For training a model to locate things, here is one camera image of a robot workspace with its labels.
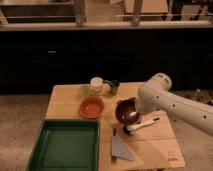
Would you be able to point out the light green cup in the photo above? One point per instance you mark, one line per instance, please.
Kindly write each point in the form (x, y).
(84, 91)

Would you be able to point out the dark cup with plant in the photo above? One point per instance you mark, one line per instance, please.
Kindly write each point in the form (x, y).
(114, 85)

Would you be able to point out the white cup stack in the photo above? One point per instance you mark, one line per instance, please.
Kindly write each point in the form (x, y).
(96, 85)

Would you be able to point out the orange bowl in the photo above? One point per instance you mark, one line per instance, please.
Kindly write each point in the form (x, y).
(91, 107)

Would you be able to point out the blue folded cloth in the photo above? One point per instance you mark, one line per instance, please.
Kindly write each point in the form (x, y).
(120, 150)

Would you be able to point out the dark purple bowl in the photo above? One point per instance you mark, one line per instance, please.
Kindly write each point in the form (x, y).
(126, 112)

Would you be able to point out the green plastic tray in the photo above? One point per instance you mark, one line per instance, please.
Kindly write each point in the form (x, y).
(66, 145)

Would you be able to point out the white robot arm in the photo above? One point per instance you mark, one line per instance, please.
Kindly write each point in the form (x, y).
(155, 94)

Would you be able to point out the white dish brush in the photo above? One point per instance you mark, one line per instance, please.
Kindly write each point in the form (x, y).
(129, 130)

